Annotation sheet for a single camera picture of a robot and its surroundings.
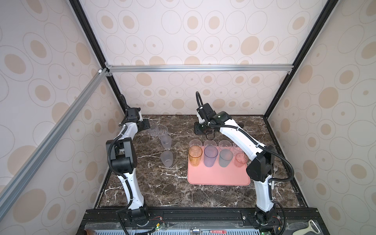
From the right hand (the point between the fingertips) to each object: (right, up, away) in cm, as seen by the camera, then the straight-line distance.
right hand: (195, 131), depth 85 cm
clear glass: (-31, +2, +24) cm, 39 cm away
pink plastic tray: (+14, -28, +7) cm, 32 cm away
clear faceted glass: (+1, -8, +12) cm, 15 cm away
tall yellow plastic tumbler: (0, -14, +5) cm, 15 cm away
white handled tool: (+52, -48, -15) cm, 73 cm away
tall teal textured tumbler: (+19, -16, +5) cm, 26 cm away
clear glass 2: (-24, 0, +21) cm, 32 cm away
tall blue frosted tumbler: (+9, -13, +2) cm, 17 cm away
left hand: (-32, +7, +15) cm, 36 cm away
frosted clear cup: (-20, -7, +17) cm, 27 cm away
